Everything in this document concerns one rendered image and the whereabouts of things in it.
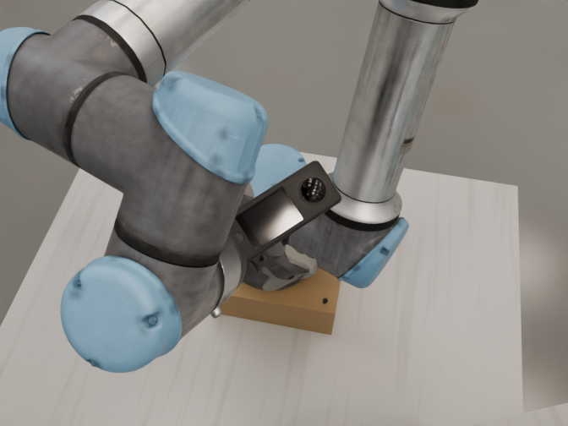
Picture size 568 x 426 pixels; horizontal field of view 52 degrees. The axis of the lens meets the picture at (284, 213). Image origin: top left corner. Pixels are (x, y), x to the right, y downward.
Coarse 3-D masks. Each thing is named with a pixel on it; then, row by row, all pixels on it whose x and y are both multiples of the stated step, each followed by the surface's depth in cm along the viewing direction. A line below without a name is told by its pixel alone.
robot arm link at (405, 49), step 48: (384, 0) 60; (432, 0) 57; (384, 48) 63; (432, 48) 62; (384, 96) 65; (384, 144) 69; (384, 192) 73; (288, 240) 81; (336, 240) 77; (384, 240) 76
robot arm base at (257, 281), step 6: (252, 276) 95; (258, 276) 94; (264, 276) 94; (246, 282) 97; (252, 282) 96; (258, 282) 95; (264, 282) 95; (294, 282) 96; (258, 288) 97; (282, 288) 96
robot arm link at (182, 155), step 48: (96, 96) 38; (144, 96) 38; (192, 96) 34; (240, 96) 37; (96, 144) 37; (144, 144) 36; (192, 144) 34; (240, 144) 35; (144, 192) 36; (192, 192) 35; (240, 192) 38; (144, 240) 36; (192, 240) 37
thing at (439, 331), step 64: (448, 192) 118; (512, 192) 118; (64, 256) 110; (448, 256) 110; (512, 256) 110; (384, 320) 103; (448, 320) 103; (512, 320) 103; (0, 384) 97; (64, 384) 97; (128, 384) 97; (192, 384) 97; (256, 384) 97; (320, 384) 97; (384, 384) 97; (448, 384) 97; (512, 384) 97
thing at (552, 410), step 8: (544, 408) 94; (552, 408) 94; (560, 408) 94; (512, 416) 94; (520, 416) 94; (528, 416) 94; (536, 416) 94; (544, 416) 94; (552, 416) 94; (560, 416) 94; (480, 424) 93; (488, 424) 93; (496, 424) 93; (504, 424) 93; (512, 424) 93; (520, 424) 93; (528, 424) 93; (536, 424) 93; (544, 424) 93; (552, 424) 93; (560, 424) 93
